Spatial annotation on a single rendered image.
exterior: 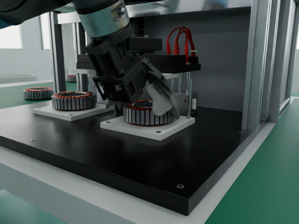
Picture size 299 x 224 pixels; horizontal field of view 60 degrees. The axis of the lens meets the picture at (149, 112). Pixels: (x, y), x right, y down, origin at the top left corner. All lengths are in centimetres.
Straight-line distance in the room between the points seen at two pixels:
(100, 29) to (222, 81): 42
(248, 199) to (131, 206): 14
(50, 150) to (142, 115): 18
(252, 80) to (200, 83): 24
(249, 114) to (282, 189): 22
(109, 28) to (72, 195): 24
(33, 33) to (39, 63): 60
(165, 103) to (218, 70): 29
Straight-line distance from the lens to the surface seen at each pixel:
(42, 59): 608
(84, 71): 71
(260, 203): 35
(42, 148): 47
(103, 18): 41
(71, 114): 65
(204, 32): 76
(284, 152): 53
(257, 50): 55
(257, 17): 56
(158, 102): 48
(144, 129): 50
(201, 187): 33
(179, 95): 65
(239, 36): 73
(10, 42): 572
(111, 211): 32
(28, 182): 44
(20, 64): 581
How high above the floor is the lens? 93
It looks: 13 degrees down
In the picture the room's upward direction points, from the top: straight up
